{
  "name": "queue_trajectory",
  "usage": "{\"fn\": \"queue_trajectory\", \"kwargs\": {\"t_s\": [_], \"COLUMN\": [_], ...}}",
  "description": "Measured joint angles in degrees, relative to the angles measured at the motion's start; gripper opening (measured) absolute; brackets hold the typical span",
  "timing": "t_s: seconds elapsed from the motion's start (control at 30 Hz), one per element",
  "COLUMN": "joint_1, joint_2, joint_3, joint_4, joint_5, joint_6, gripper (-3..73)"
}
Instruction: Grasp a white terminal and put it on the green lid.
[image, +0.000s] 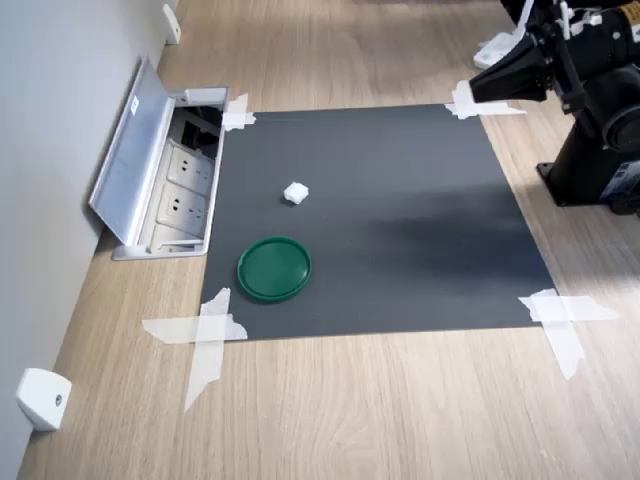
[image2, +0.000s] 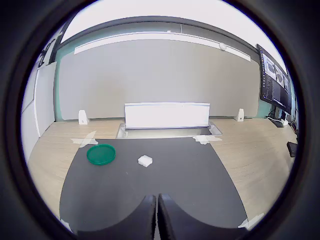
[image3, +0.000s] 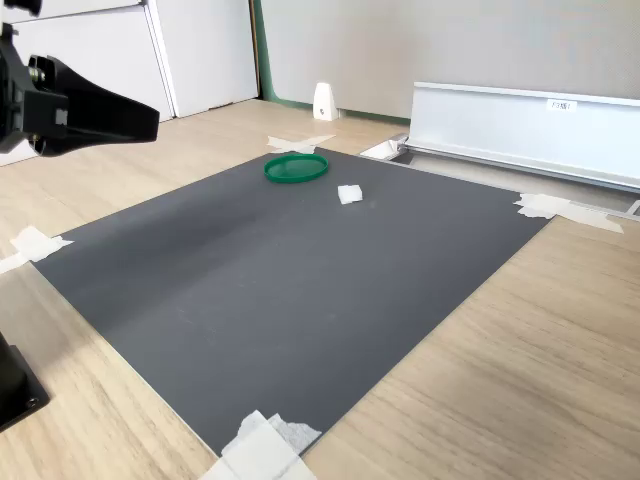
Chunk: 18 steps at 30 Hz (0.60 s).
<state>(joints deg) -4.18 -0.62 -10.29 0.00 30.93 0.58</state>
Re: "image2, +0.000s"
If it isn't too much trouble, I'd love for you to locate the small white plastic terminal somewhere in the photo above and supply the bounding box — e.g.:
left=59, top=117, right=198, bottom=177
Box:
left=137, top=154, right=154, bottom=168

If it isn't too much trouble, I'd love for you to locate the round green lid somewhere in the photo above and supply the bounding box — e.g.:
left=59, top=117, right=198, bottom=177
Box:
left=86, top=143, right=117, bottom=166

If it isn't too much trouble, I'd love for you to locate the dark grey table mat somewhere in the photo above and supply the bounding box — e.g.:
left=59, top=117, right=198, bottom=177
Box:
left=59, top=136, right=248, bottom=234

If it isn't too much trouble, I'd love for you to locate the white tape strip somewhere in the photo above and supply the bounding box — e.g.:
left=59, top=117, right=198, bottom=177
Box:
left=237, top=212, right=265, bottom=230
left=59, top=217, right=73, bottom=231
left=192, top=134, right=223, bottom=146
left=70, top=137, right=99, bottom=146
left=79, top=130, right=97, bottom=149

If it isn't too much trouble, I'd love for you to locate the black keyboard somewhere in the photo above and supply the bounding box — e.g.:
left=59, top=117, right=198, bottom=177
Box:
left=286, top=141, right=299, bottom=158

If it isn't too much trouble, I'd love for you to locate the grey desk partition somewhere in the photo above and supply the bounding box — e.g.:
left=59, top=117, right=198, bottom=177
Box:
left=57, top=39, right=261, bottom=121

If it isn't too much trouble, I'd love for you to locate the white side partition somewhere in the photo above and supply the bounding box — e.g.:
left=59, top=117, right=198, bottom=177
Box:
left=21, top=61, right=58, bottom=161

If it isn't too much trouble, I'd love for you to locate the black computer monitor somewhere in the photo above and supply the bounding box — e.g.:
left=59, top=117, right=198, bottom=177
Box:
left=256, top=43, right=293, bottom=115

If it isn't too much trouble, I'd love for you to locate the silver cable duct with flap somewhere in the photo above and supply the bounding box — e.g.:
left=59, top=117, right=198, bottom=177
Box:
left=115, top=101, right=223, bottom=140

